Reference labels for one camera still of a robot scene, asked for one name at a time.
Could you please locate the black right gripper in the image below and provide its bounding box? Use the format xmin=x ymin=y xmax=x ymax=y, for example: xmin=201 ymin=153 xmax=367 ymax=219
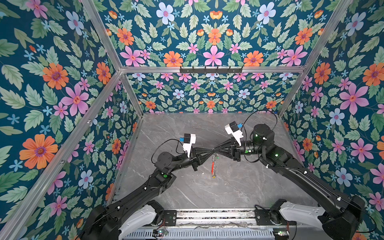
xmin=215 ymin=138 xmax=266 ymax=164

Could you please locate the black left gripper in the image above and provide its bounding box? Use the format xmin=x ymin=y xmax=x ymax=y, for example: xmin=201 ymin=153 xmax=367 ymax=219
xmin=168 ymin=146 xmax=215 ymax=174

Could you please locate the silver metal keyring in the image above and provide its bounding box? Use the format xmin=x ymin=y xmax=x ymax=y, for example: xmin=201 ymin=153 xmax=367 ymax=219
xmin=211 ymin=153 xmax=219 ymax=179

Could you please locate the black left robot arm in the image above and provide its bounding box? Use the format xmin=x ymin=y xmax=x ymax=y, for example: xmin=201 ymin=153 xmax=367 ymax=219
xmin=77 ymin=148 xmax=216 ymax=240

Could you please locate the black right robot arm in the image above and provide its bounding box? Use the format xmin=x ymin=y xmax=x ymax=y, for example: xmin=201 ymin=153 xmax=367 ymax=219
xmin=213 ymin=123 xmax=365 ymax=240

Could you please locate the black left camera cable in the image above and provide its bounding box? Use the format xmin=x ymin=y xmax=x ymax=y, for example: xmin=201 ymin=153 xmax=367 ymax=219
xmin=150 ymin=138 xmax=184 ymax=164

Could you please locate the black camera cable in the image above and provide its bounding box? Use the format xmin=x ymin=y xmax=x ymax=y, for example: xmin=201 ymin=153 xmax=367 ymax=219
xmin=241 ymin=109 xmax=279 ymax=133
xmin=150 ymin=138 xmax=184 ymax=164

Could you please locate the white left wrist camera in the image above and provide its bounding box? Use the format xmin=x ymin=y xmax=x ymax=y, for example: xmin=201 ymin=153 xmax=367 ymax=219
xmin=180 ymin=134 xmax=196 ymax=158

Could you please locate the black right camera cable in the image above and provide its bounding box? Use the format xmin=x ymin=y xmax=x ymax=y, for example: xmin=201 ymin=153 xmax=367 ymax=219
xmin=241 ymin=109 xmax=279 ymax=133

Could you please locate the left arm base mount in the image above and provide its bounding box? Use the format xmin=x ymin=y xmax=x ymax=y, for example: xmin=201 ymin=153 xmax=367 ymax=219
xmin=151 ymin=210 xmax=178 ymax=227

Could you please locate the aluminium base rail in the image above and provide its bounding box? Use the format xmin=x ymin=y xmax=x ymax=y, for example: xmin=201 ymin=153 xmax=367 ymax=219
xmin=95 ymin=208 xmax=340 ymax=229

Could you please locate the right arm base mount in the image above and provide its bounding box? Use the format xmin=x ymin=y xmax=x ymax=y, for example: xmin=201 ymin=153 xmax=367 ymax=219
xmin=254 ymin=199 xmax=297 ymax=226

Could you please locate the black wall hook rail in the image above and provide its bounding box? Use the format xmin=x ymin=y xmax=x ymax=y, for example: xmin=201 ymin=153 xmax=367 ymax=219
xmin=179 ymin=66 xmax=243 ymax=75

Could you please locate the white perforated cable duct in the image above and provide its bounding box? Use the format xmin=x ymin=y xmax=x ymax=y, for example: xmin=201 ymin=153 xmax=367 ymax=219
xmin=123 ymin=229 xmax=275 ymax=240

